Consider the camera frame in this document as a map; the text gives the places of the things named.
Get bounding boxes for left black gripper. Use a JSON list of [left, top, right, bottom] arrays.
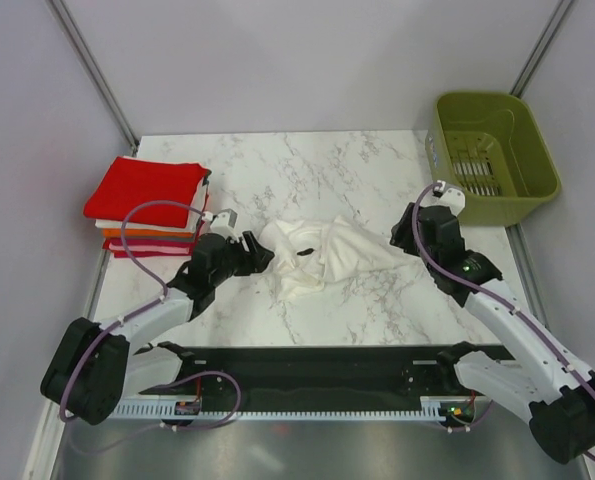
[[210, 231, 274, 287]]

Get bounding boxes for white t shirt robot print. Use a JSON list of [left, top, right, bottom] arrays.
[[260, 216, 408, 301]]

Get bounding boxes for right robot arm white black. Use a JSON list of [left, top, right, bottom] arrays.
[[390, 203, 595, 464]]

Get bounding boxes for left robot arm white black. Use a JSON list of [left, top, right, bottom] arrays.
[[40, 231, 275, 425]]

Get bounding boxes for pink red folded shirts bottom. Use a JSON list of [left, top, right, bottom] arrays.
[[103, 238, 195, 258]]

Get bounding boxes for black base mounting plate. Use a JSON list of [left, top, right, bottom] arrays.
[[137, 344, 518, 414]]

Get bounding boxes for olive green plastic basket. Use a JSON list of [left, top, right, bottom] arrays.
[[425, 91, 561, 227]]

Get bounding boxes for red folded t shirt top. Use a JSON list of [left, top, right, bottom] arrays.
[[83, 157, 209, 222]]

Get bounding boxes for orange folded t shirt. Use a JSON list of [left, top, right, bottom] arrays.
[[95, 211, 202, 238]]

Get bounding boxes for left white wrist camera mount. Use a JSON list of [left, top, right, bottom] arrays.
[[202, 209, 239, 241]]

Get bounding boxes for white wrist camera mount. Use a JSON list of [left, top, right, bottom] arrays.
[[432, 180, 466, 217], [202, 209, 239, 241]]

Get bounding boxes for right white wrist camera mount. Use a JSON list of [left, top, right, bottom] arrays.
[[432, 180, 466, 217]]

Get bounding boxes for white slotted cable duct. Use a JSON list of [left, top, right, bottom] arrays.
[[109, 396, 476, 422]]

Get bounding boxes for right aluminium frame post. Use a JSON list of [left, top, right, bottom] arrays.
[[509, 0, 578, 98]]

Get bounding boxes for aluminium frame post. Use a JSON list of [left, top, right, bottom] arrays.
[[509, 0, 578, 98], [46, 0, 140, 152]]

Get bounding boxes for aluminium rail base frame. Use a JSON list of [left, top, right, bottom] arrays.
[[24, 227, 595, 480]]

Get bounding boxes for left aluminium frame post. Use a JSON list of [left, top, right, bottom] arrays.
[[46, 0, 140, 152]]

